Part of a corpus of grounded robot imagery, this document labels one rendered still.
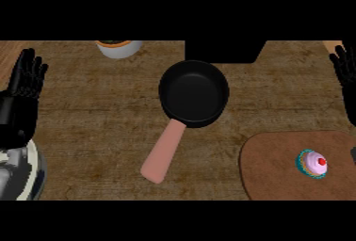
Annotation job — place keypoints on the pink cupcake with teal wrapper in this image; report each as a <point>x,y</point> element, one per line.
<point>314,163</point>

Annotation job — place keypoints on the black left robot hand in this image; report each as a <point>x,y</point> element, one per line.
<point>21,94</point>

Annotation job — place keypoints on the brown wooden cutting board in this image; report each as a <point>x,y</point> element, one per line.
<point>287,166</point>

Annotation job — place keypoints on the black appliance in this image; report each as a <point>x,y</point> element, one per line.
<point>225,51</point>

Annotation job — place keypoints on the white plant pot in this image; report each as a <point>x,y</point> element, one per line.
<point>119,48</point>

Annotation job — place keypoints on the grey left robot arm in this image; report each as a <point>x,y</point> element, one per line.
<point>18,172</point>

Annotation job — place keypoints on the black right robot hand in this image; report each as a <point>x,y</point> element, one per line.
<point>346,72</point>

